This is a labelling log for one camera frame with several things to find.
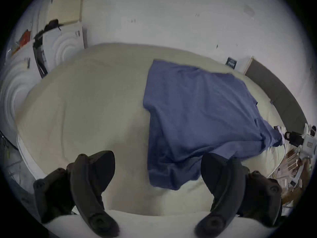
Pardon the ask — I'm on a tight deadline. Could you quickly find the person's right forearm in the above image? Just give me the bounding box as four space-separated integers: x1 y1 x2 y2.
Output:
282 187 304 206

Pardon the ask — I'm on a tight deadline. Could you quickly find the white flat board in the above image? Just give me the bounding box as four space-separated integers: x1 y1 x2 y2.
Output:
233 56 254 75

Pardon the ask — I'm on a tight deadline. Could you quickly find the dark blue shirt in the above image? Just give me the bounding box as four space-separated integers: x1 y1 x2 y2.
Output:
142 59 284 191

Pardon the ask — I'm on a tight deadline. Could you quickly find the beige cardboard box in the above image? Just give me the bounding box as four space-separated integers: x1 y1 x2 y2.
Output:
47 0 84 25

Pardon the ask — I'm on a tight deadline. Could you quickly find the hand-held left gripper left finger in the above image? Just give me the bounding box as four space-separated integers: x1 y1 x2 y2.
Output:
33 150 121 238

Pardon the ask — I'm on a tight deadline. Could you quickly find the person's right hand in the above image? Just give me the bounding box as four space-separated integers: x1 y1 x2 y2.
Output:
296 157 313 195

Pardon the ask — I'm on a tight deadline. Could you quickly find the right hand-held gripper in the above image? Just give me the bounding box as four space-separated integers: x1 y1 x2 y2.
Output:
273 123 317 159

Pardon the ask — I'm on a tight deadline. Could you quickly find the dark grey padded headboard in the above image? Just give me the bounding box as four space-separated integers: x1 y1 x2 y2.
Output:
245 59 309 134

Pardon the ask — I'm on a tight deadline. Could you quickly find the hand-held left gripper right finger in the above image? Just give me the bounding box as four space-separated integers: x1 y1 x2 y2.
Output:
194 153 283 238

